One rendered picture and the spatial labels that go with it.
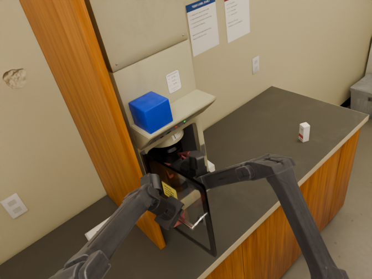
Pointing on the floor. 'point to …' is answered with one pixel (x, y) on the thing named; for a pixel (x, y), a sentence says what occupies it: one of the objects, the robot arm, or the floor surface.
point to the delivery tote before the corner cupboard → (362, 96)
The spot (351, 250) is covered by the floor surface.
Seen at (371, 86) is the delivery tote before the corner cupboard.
